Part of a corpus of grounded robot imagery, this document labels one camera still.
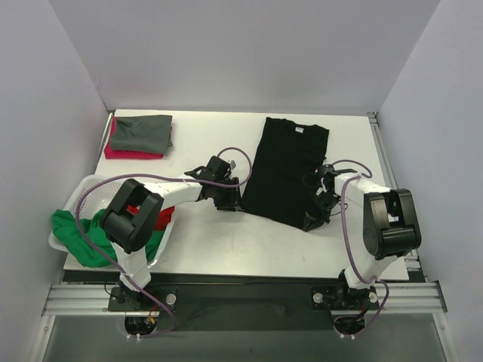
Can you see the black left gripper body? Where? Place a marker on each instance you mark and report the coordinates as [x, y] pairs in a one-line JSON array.
[[227, 198]]

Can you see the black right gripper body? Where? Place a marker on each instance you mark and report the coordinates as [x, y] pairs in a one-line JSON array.
[[321, 210]]

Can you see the black t-shirt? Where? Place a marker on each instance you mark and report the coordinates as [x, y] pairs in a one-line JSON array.
[[280, 187]]

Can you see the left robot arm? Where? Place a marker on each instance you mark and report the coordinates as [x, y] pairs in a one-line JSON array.
[[131, 217]]

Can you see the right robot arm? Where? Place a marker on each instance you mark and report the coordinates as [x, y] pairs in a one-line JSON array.
[[390, 228]]

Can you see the red t-shirt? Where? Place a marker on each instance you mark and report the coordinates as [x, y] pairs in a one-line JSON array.
[[164, 217]]

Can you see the folded grey t-shirt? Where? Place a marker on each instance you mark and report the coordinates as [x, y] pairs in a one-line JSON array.
[[148, 133]]

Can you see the folded magenta t-shirt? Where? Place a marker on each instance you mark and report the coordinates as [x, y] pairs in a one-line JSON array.
[[112, 154]]

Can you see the white plastic laundry basket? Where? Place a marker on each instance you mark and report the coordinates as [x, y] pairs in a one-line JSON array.
[[87, 206]]

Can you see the green t-shirt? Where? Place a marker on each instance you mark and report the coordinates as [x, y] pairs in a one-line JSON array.
[[66, 232]]

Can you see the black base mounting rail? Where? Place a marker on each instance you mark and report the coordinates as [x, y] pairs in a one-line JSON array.
[[228, 319]]

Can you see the aluminium frame rail right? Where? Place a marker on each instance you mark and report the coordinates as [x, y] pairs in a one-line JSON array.
[[412, 259]]

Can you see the aluminium frame rail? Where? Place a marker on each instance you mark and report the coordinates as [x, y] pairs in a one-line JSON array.
[[412, 259], [397, 298]]

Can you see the aluminium frame rail front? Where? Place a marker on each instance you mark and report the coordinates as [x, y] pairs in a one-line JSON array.
[[397, 298]]

